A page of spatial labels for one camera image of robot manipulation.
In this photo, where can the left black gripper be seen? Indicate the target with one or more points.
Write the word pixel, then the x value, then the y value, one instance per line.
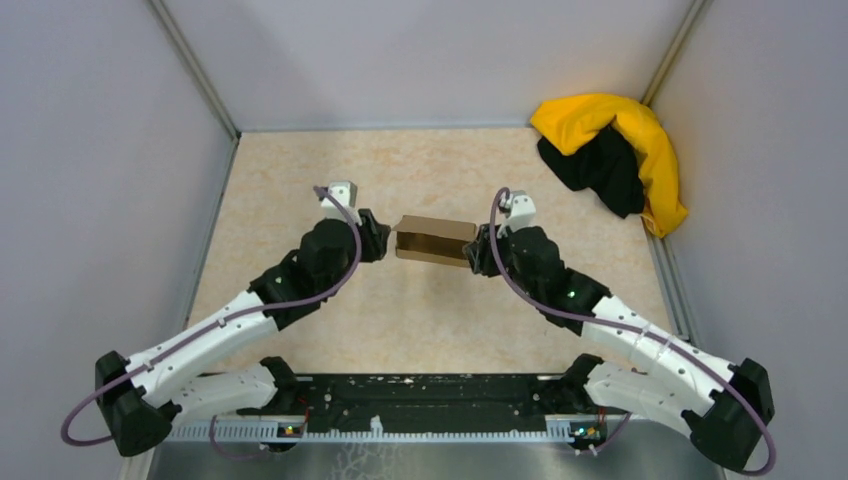
pixel 375 236

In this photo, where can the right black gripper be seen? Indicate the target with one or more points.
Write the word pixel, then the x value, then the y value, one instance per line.
pixel 481 253

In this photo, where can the brown cardboard box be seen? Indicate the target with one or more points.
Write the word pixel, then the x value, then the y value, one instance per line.
pixel 432 240

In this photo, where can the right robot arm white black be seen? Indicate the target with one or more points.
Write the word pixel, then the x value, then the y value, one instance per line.
pixel 669 378

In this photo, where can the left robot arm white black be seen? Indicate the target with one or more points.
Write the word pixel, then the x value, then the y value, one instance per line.
pixel 145 396

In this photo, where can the black cloth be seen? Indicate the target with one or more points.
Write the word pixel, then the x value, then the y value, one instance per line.
pixel 607 165

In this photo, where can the yellow cloth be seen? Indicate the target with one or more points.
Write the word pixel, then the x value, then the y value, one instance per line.
pixel 570 123

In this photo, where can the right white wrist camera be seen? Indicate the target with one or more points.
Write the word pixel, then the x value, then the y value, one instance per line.
pixel 519 211

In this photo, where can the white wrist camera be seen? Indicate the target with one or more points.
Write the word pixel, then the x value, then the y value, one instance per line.
pixel 340 200
pixel 519 211

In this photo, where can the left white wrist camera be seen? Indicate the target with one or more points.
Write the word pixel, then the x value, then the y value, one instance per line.
pixel 340 200

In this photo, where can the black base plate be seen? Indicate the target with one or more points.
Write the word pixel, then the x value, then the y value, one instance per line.
pixel 428 403

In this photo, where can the aluminium front rail frame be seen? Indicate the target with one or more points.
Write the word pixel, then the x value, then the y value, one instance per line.
pixel 616 445

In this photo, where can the right corner aluminium post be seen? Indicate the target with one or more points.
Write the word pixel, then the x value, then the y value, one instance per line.
pixel 695 11

